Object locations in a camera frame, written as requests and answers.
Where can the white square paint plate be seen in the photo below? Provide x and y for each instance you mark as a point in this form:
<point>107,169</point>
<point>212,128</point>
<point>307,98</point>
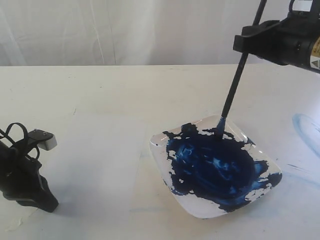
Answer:
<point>208,177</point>

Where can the white paper sheet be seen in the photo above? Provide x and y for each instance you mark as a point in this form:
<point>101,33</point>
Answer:
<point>92,172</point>

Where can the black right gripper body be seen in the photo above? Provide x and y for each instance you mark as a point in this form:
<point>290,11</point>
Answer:
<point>295,40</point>

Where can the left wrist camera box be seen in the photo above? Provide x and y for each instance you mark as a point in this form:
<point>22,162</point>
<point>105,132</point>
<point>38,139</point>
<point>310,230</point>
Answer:
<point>42,139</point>

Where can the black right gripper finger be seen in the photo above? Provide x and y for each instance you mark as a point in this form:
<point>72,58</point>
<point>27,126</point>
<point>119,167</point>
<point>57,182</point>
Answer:
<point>269,29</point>
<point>258,46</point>

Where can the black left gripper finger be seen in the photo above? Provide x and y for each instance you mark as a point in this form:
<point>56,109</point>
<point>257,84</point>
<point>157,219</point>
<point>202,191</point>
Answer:
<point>45,200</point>
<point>27,202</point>

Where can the white backdrop cloth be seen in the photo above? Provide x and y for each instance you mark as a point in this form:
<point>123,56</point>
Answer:
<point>121,32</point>

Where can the black paintbrush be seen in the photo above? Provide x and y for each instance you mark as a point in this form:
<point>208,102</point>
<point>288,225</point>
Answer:
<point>220,128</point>

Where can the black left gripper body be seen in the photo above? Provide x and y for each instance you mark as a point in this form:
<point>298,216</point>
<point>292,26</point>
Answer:
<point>20,179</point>

